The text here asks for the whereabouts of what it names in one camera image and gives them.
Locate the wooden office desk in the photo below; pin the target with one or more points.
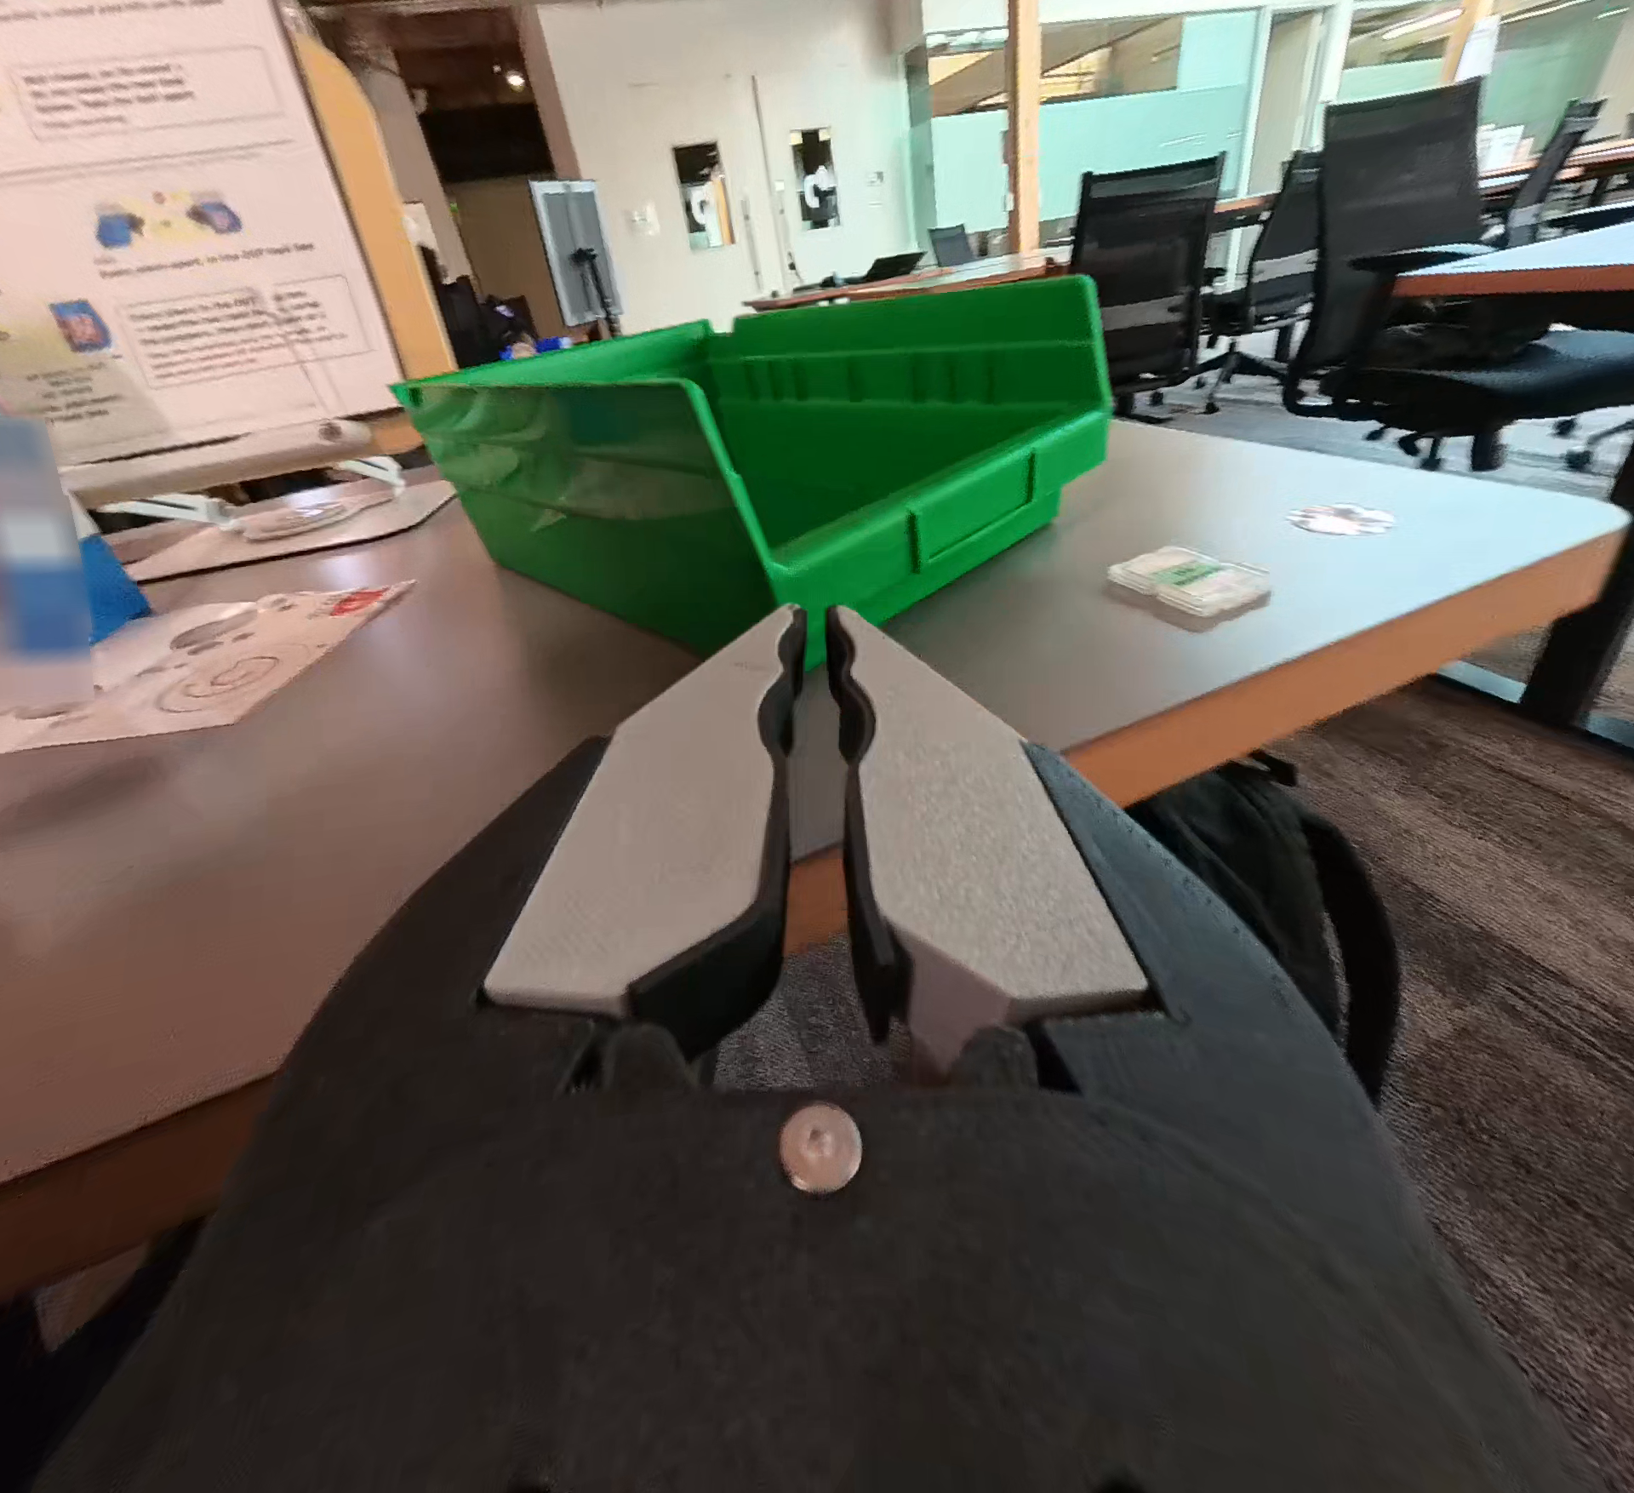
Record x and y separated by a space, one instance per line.
919 281

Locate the green bin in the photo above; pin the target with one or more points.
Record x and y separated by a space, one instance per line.
830 459

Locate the white monitor stand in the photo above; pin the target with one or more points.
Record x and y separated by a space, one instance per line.
256 499

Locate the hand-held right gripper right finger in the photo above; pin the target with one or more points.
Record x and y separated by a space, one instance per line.
996 868

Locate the round shiny sticker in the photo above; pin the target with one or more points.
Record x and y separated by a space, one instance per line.
1341 519

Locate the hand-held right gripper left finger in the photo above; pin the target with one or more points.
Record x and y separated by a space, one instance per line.
625 868

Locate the black backpack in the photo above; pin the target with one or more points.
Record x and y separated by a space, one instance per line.
1264 881

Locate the clear plastic cases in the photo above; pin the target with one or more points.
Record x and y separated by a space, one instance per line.
1190 581

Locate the black office chair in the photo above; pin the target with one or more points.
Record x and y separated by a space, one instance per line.
1278 281
1149 269
1405 243

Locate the monitor showing white document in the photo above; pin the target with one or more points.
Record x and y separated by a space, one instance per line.
167 140

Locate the light panel on stand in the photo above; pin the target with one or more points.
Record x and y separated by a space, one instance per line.
577 248

